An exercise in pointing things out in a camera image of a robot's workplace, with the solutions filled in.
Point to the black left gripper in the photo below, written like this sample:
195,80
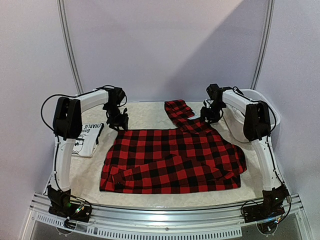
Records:
123,122

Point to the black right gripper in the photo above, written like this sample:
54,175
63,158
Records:
210,115

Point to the white and green t-shirt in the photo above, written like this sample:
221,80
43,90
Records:
88,140

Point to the red black plaid flannel shirt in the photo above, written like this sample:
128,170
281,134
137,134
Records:
190,158

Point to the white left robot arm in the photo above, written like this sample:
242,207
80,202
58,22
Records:
67,127

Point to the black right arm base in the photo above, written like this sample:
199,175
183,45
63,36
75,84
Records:
276,203

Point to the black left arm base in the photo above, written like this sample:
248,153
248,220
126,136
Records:
61,205

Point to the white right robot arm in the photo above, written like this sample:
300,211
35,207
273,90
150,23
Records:
271,176

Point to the white plastic laundry basket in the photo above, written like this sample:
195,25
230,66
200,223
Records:
249,115

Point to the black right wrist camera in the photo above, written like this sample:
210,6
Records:
214,92

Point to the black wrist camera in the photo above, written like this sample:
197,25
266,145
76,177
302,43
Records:
120,97
214,92

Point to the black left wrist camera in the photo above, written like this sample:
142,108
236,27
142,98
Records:
120,97

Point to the aluminium front rail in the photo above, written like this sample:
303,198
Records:
224,222

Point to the right aluminium frame post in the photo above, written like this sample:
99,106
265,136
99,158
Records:
264,43

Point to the aluminium frame post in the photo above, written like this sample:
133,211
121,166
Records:
264,43
61,5

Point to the left aluminium frame post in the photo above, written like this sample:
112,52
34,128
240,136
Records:
61,5

